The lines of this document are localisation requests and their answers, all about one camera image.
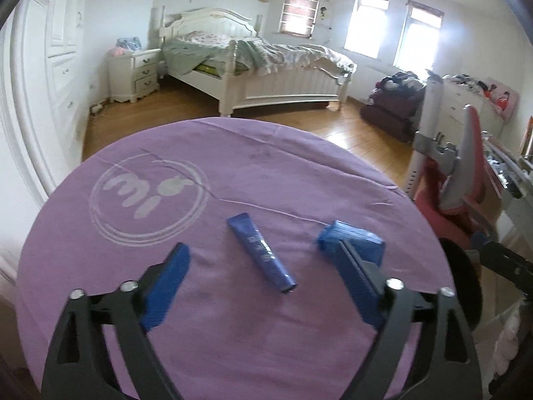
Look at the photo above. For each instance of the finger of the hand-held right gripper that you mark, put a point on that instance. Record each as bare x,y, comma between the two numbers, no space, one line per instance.
506,260

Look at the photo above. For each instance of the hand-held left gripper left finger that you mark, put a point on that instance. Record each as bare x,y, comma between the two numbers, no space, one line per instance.
164,287

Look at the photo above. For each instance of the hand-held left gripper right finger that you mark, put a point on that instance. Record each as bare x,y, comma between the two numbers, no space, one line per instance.
358,283

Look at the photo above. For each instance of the blue packet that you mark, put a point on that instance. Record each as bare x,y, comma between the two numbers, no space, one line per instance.
354,233

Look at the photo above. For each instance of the dark blue tube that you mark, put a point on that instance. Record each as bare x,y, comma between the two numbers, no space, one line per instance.
260,250

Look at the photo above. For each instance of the cluttered desk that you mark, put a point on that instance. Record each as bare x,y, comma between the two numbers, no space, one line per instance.
512,179

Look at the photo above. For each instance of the red grey chair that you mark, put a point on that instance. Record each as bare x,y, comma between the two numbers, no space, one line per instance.
462,175

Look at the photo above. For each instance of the purple tablecloth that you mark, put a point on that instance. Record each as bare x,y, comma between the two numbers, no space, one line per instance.
250,166

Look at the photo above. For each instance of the pink poster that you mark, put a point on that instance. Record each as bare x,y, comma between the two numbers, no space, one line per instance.
501,98

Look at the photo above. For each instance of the white dresser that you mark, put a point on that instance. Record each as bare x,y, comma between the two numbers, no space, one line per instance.
458,96

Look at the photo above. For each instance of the dark purple armchair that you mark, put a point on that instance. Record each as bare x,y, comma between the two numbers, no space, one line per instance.
391,110

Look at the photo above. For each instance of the white power strip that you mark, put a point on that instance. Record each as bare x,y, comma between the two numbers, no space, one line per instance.
95,108

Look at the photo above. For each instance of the pile of clothes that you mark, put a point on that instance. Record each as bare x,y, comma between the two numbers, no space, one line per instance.
399,81

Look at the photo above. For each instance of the white wooden bed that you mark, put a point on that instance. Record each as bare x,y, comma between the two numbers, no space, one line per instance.
287,85

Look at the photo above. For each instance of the white nightstand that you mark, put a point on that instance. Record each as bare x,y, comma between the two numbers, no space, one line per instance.
139,73

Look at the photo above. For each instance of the pink plush toy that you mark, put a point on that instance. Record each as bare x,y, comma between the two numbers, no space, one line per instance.
117,52

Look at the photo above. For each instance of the bright window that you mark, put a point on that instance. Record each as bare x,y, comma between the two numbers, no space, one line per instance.
366,23
416,35

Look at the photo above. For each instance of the blue bag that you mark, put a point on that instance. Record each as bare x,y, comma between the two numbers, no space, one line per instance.
129,43

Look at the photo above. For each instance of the white wardrobe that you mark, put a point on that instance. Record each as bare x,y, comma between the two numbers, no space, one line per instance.
62,50

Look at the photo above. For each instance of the window with brown blind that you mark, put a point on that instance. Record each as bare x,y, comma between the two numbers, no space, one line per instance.
302,6

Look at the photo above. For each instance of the wooden picture frame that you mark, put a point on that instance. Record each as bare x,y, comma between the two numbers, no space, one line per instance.
529,137

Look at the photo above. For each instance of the small wall sticker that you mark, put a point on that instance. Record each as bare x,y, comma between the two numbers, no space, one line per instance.
324,13

